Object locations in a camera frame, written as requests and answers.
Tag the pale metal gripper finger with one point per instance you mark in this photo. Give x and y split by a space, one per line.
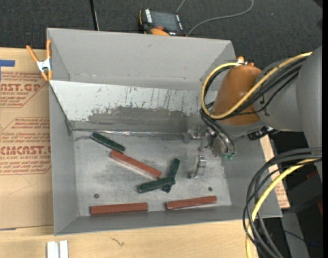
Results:
201 165
195 135

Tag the dark green flat block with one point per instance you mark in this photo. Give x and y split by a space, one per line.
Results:
174 167
108 142
153 185

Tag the red-brown flat block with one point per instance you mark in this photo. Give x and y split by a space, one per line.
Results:
135 164
190 203
118 208

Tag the grey metal bin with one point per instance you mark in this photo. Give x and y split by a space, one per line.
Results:
142 63

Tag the brown cardboard board, red print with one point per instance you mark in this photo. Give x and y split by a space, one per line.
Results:
21 187

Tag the black cylinder on white bracket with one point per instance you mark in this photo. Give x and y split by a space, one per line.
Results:
259 134

